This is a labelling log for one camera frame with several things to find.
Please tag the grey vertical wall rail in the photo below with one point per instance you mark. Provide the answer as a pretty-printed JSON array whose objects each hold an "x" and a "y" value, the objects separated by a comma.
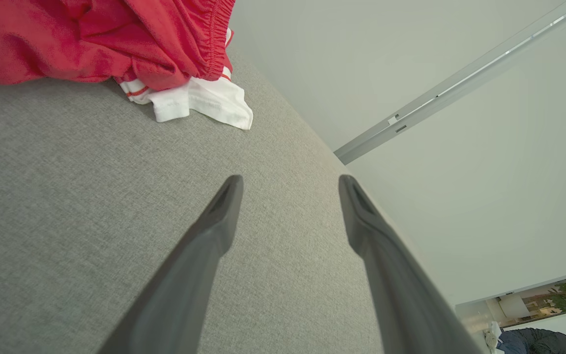
[{"x": 460, "y": 81}]

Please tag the red jersey with white sleeves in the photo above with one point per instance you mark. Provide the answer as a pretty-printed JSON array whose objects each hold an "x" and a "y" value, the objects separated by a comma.
[{"x": 204, "y": 101}]

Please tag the red shorts with white stripe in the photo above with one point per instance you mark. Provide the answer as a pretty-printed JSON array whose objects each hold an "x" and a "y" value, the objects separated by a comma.
[{"x": 175, "y": 39}]

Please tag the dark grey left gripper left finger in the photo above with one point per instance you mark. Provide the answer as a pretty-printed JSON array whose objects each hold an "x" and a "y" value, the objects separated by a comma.
[{"x": 180, "y": 295}]

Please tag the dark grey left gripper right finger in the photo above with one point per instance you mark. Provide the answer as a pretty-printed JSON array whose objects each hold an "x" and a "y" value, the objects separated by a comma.
[{"x": 401, "y": 295}]

